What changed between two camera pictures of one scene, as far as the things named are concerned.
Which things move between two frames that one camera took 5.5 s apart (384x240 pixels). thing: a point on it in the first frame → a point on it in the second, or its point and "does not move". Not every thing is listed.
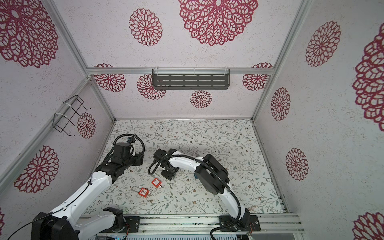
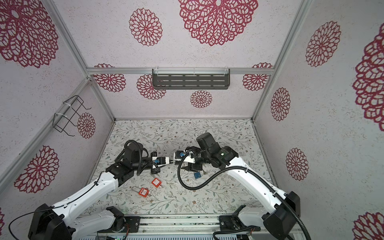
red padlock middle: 156,182 does not move
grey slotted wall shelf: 165,78 does not move
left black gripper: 139,157 → 155,171
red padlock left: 144,192 does not move
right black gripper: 167,175 → 193,167
